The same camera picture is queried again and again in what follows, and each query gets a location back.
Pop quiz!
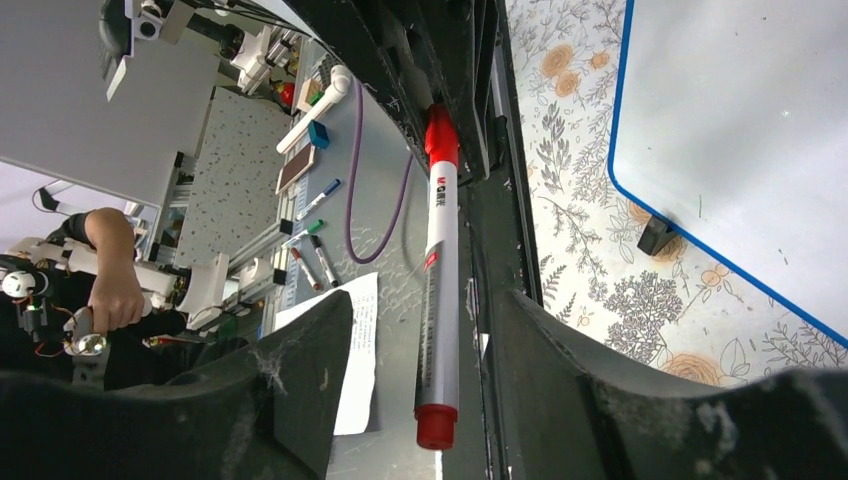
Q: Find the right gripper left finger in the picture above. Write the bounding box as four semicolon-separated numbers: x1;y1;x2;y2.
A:
1;291;353;479

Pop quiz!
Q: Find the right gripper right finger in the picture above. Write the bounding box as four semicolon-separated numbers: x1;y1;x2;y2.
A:
491;291;847;479

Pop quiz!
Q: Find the red capped marker pen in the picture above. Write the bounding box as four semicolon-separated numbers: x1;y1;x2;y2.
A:
413;104;459;451

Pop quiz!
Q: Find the blue framed whiteboard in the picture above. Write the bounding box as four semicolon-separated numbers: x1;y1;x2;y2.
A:
608;1;847;344

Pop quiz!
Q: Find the operator hand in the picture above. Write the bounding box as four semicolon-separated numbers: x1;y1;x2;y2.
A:
88;264;145;334

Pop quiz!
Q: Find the white paper sheet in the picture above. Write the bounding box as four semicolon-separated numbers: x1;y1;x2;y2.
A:
272;272;379;436

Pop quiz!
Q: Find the floral table mat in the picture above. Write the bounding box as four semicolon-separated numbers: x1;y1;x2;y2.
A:
506;1;847;388

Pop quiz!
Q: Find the red marker on desk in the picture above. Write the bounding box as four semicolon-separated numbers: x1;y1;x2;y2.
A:
289;247;323;291

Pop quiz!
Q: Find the black marker on desk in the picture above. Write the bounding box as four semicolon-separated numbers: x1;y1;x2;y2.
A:
310;235;340;288

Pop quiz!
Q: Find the green marker on desk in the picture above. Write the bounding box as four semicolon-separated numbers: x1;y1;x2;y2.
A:
281;219;325;249

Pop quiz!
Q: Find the blue marker on desk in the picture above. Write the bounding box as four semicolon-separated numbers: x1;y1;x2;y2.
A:
295;179;342;221

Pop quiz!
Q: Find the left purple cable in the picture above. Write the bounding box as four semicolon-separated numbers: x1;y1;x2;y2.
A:
343;79;415;266

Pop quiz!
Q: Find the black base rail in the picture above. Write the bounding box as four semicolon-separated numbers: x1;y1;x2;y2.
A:
291;1;541;479

